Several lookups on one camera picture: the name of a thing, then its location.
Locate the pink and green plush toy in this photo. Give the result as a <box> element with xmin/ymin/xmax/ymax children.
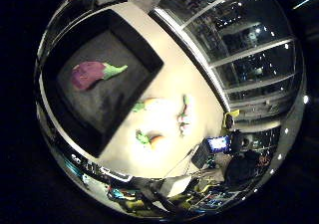
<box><xmin>176</xmin><ymin>94</ymin><xmax>192</xmax><ymax>137</ymax></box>

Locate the person in dark clothes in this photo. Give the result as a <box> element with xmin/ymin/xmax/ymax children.
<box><xmin>223</xmin><ymin>149</ymin><xmax>263</xmax><ymax>187</ymax></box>

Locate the small yellow object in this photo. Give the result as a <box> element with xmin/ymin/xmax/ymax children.
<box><xmin>223</xmin><ymin>109</ymin><xmax>241</xmax><ymax>129</ymax></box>

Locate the black fabric container bin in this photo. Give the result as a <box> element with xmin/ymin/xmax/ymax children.
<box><xmin>41</xmin><ymin>8</ymin><xmax>164</xmax><ymax>158</ymax></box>

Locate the purple eggplant plush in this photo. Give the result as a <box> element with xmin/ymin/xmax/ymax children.
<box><xmin>70</xmin><ymin>61</ymin><xmax>129</xmax><ymax>92</ymax></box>

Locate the long orange carrot plush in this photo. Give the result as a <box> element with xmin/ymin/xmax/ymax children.
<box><xmin>132</xmin><ymin>97</ymin><xmax>163</xmax><ymax>113</ymax></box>

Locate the open black laptop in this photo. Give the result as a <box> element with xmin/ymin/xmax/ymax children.
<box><xmin>191</xmin><ymin>134</ymin><xmax>232</xmax><ymax>169</ymax></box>

